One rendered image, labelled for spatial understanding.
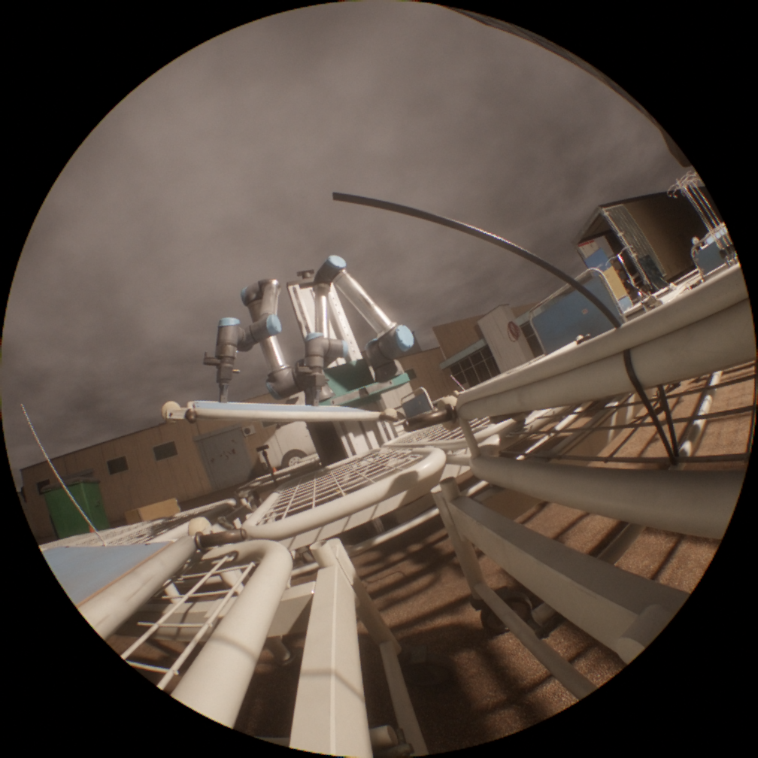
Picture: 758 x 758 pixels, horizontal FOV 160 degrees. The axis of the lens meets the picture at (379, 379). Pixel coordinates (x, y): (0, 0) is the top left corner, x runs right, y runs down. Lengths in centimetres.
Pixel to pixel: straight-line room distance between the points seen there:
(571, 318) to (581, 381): 175
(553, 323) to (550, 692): 195
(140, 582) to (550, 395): 43
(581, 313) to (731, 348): 178
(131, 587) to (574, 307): 207
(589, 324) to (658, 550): 142
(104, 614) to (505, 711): 62
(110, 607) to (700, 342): 43
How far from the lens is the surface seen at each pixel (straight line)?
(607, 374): 20
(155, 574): 37
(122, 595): 32
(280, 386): 158
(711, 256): 282
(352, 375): 175
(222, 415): 83
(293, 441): 799
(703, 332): 17
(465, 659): 77
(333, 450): 183
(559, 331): 203
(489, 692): 70
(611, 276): 1137
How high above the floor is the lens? 62
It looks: 8 degrees up
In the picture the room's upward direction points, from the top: 22 degrees counter-clockwise
